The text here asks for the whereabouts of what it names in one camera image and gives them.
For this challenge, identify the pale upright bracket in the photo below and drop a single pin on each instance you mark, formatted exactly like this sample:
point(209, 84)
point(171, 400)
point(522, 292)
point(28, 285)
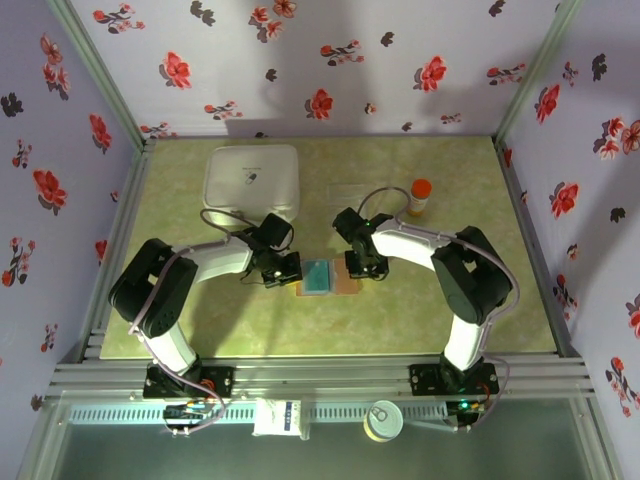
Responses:
point(305, 420)

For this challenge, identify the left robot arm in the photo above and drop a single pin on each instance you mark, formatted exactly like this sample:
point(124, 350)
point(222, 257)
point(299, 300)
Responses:
point(155, 295)

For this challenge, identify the white pill case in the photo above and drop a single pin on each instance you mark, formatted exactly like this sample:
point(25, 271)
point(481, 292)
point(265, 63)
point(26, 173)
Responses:
point(250, 175)

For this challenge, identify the aluminium corner post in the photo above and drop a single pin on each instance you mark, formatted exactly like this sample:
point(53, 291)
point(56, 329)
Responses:
point(95, 65)
point(530, 80)

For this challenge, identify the orange cap pill bottle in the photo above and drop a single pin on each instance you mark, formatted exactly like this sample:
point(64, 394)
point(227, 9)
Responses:
point(420, 197)

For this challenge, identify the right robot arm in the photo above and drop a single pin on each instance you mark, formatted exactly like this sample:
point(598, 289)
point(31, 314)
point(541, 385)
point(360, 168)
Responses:
point(475, 280)

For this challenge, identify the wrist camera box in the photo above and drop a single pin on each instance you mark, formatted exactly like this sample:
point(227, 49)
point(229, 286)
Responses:
point(348, 224)
point(277, 231)

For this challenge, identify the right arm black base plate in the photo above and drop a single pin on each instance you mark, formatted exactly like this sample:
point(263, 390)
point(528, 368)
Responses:
point(425, 381)

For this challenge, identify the tin can with pull tab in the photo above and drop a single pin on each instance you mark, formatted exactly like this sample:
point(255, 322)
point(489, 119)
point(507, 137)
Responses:
point(383, 421)

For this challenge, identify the white paper pack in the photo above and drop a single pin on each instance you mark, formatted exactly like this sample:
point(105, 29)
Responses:
point(275, 417)

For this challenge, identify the aluminium side rail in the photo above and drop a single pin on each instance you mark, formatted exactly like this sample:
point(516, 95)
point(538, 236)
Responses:
point(132, 200)
point(522, 220)

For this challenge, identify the teal credit card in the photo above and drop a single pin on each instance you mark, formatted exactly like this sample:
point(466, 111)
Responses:
point(315, 277)

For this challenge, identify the aluminium cross rail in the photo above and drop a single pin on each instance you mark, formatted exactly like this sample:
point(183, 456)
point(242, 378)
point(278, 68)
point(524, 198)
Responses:
point(325, 372)

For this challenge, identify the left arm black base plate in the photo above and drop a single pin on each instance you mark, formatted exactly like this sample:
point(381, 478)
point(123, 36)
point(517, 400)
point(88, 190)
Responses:
point(220, 382)

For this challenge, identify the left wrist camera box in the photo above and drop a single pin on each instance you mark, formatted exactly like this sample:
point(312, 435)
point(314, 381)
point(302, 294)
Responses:
point(277, 231)

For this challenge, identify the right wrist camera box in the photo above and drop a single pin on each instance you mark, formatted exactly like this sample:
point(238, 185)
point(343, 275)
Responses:
point(348, 224)

